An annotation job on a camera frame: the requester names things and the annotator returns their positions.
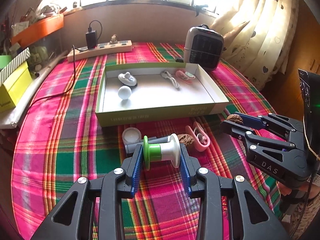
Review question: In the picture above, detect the brown walnut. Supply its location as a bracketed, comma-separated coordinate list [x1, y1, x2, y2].
[227, 114, 244, 125]
[177, 133, 195, 146]

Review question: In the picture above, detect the green white spool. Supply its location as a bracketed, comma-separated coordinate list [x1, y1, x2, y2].
[143, 133, 181, 170]

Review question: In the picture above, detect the pink clip object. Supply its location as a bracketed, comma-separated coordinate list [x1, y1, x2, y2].
[175, 69, 195, 85]

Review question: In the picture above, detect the white cable bundle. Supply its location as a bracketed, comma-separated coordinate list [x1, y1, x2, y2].
[160, 70, 181, 90]

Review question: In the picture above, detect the white round ball object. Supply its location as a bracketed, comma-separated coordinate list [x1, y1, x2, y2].
[118, 86, 132, 100]

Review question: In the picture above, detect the white smiley face toy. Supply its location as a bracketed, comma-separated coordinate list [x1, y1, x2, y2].
[118, 72, 137, 87]

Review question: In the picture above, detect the pink nail clipper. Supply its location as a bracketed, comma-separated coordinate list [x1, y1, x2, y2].
[185, 121, 210, 152]

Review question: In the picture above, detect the pink green plaid cloth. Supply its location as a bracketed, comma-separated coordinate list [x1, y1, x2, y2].
[11, 43, 282, 239]

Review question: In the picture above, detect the white tealight candle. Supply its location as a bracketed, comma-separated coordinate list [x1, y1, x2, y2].
[122, 127, 142, 145]

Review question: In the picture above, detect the cream heart pattern curtain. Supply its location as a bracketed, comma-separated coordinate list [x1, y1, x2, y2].
[211, 0, 299, 90]

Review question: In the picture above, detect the grey black portable heater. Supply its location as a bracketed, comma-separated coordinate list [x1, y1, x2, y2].
[183, 24, 224, 72]

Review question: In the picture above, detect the green white cardboard tray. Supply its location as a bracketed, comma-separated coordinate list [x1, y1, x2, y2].
[95, 62, 229, 127]

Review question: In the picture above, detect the yellow box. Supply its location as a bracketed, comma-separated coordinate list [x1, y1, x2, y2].
[0, 61, 32, 113]

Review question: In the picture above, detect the small beige figurine plug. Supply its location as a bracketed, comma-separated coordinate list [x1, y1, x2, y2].
[110, 34, 118, 44]

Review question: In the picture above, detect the beige power strip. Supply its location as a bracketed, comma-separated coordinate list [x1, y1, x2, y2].
[75, 40, 132, 61]

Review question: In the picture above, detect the striped white box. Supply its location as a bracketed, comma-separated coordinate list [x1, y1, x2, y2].
[0, 47, 30, 85]

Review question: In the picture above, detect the black charger adapter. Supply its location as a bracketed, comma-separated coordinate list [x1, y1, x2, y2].
[86, 30, 98, 49]

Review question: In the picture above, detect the orange box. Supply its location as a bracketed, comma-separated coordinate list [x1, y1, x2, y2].
[11, 14, 64, 48]

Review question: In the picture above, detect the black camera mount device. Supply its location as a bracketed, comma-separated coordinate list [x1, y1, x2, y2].
[298, 69, 320, 160]

